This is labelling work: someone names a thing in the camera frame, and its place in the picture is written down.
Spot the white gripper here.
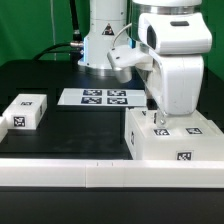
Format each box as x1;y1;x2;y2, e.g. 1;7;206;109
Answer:
146;53;204;126

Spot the white marker base plate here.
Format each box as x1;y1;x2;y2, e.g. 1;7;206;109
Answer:
58;88;146;107

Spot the white left fence rail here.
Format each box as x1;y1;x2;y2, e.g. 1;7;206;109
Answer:
0;117;8;143

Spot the thin white hanging cable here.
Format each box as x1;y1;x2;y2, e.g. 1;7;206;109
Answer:
49;0;56;61

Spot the white cabinet body box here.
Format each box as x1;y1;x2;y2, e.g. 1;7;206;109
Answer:
125;109;224;161

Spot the white cabinet door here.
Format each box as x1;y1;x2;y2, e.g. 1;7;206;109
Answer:
130;108;180;137
177;111;224;136

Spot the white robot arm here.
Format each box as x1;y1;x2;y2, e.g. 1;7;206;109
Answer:
79;0;212;125

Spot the white front fence rail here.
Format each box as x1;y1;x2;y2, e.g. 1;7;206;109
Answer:
0;158;224;188

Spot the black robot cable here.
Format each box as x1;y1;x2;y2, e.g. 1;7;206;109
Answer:
32;0;85;62

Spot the white fence rail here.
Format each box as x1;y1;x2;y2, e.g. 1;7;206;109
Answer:
0;117;8;143
0;158;224;188

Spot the white cabinet top block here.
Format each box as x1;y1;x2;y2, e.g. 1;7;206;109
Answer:
3;94;47;130

